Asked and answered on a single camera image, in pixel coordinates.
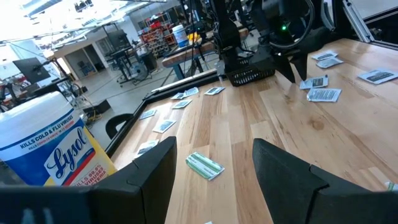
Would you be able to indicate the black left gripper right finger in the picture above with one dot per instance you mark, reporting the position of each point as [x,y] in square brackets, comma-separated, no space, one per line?
[295,193]

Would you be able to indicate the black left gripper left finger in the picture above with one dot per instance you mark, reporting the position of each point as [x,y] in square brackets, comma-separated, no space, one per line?
[146,193]

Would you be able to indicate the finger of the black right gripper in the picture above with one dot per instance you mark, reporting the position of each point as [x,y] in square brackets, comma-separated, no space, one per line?
[284,67]
[301,65]

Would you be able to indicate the Lysol wipes canister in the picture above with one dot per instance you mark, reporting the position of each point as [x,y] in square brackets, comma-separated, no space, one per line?
[46,140]

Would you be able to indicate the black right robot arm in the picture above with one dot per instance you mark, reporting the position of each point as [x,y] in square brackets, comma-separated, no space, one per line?
[273,15]

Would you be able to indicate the black monitor on arm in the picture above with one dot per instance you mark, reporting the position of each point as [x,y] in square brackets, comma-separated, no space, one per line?
[31,70]

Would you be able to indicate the black plastic mesh basket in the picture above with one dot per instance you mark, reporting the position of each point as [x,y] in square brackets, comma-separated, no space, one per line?
[245,77]

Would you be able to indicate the wooden workbench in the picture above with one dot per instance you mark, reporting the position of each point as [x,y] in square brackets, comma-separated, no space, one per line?
[186,57]

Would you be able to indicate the white bucket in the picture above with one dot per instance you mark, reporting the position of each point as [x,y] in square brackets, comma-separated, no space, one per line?
[180,35]

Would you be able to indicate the black box on floor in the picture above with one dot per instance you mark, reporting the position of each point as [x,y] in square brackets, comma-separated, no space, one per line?
[98,107]

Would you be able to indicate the red parts shelf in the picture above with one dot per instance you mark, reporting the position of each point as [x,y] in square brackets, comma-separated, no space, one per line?
[155,37]

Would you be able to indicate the black standing desk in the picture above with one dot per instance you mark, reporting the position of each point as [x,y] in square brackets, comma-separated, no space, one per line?
[124,59]

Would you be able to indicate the silver aluminium extrusion post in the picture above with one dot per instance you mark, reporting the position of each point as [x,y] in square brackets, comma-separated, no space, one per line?
[357,20]

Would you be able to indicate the black aluminium table frame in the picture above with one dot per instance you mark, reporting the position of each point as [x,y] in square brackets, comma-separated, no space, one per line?
[157,96]

